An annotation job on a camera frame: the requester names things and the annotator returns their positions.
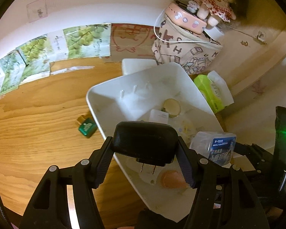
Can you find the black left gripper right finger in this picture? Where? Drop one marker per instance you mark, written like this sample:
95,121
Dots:
187,160

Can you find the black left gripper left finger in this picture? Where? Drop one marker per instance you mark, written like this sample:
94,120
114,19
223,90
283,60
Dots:
100,162

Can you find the pink correction tape dispenser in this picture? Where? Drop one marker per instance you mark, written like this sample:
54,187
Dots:
172,179

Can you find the blue dental floss box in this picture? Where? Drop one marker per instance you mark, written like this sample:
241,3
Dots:
215,146

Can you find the green perfume bottle gold cap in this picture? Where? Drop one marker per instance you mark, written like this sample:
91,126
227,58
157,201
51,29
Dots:
87,126

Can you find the black power adapter plug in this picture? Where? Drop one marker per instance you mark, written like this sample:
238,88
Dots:
149,143

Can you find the white 33W charger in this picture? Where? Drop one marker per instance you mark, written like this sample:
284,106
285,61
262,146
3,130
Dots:
157,116

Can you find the white plastic storage bin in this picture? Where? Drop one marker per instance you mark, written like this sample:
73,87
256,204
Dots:
163,95

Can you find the white curved plastic holder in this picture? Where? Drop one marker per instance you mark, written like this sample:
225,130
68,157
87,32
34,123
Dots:
149,173

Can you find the green wet wipes pack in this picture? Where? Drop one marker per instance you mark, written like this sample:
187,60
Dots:
215,91

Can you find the small white lidded box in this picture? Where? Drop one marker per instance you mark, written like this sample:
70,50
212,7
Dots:
132,65

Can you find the beige printed fabric bag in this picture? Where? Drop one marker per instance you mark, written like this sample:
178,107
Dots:
193,52

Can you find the grape print cardboard sheets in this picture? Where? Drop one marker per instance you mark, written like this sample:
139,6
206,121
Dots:
32,60

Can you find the brown cardboard panel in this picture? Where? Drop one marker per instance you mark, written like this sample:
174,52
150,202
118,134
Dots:
130,41

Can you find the round white charger puck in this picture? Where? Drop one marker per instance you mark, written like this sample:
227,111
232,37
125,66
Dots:
214,32

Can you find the brown-haired rag doll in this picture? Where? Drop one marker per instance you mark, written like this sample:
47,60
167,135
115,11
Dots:
215,12

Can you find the pink square wall sticker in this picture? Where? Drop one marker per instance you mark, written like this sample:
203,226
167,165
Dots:
36,10

